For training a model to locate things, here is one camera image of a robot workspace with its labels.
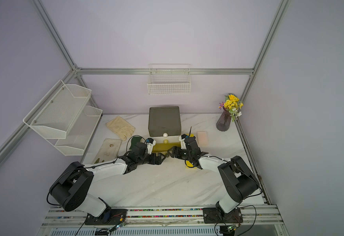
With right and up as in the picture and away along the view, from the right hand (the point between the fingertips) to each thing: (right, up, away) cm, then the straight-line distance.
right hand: (172, 153), depth 91 cm
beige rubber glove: (-41, +16, +20) cm, 48 cm away
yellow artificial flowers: (+38, +31, +2) cm, 50 cm away
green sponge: (-27, +7, +12) cm, 31 cm away
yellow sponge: (+14, +11, +17) cm, 24 cm away
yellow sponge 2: (+9, -2, -19) cm, 21 cm away
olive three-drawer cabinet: (-5, +17, -5) cm, 18 cm away
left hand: (-8, -2, -1) cm, 8 cm away
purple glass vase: (+37, +19, +16) cm, 45 cm away
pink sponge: (+21, +9, +14) cm, 27 cm away
